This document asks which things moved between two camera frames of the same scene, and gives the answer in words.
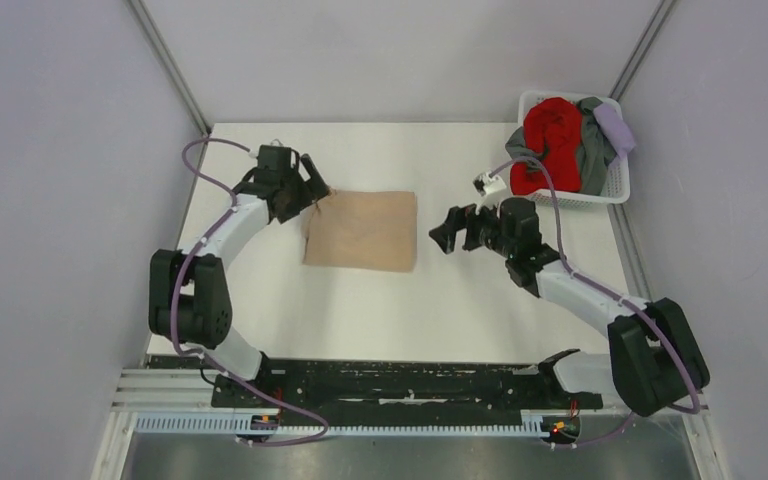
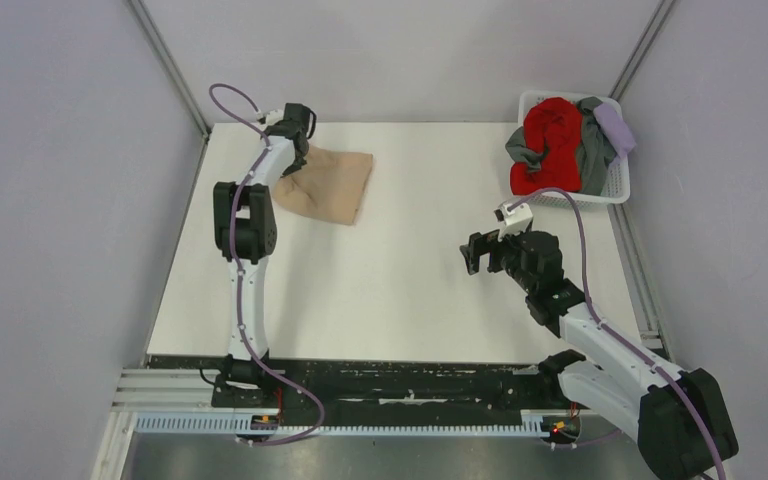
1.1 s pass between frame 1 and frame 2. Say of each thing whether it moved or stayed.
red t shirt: stayed
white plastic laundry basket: stayed
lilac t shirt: stayed
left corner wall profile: stayed
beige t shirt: moved
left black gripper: moved
